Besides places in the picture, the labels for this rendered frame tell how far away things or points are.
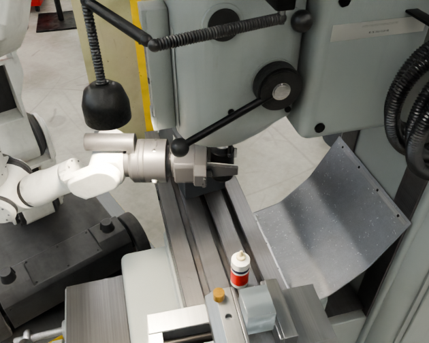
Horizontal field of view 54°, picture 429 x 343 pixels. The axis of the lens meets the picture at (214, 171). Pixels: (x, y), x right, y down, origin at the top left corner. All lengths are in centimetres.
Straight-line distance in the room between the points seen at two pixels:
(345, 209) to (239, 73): 57
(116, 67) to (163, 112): 191
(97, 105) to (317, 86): 33
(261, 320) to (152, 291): 40
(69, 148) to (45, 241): 146
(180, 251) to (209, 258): 7
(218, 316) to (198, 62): 46
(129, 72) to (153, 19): 199
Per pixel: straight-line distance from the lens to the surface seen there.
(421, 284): 113
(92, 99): 64
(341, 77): 69
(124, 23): 51
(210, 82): 63
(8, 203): 97
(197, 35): 48
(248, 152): 286
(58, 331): 148
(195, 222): 111
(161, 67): 69
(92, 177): 83
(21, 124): 131
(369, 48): 69
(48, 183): 93
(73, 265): 155
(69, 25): 493
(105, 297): 124
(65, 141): 313
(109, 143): 82
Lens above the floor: 177
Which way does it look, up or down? 41 degrees down
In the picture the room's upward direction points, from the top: straight up
